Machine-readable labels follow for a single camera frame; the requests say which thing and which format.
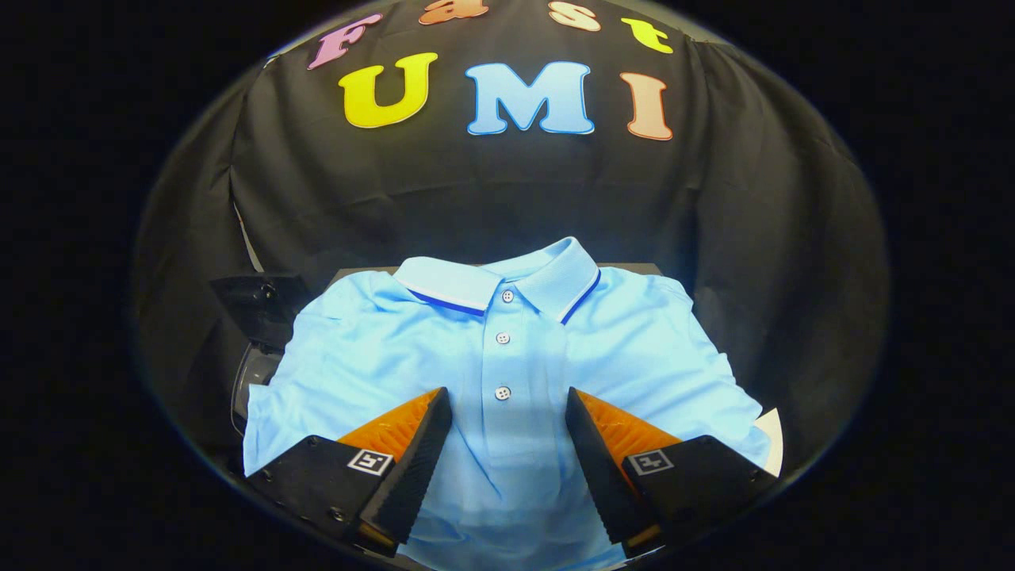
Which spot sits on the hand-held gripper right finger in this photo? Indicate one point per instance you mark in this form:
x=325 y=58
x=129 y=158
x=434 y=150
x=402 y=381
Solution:
x=603 y=468

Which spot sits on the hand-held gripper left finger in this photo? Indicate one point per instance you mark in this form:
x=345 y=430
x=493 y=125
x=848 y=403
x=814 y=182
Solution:
x=412 y=468

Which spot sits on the light blue polo shirt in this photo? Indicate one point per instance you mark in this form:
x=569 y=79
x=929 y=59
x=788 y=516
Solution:
x=507 y=341

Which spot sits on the grey cabinet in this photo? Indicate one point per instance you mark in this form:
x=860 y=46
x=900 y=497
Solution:
x=626 y=268

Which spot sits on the black backdrop cloth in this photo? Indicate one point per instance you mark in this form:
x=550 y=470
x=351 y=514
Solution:
x=476 y=190

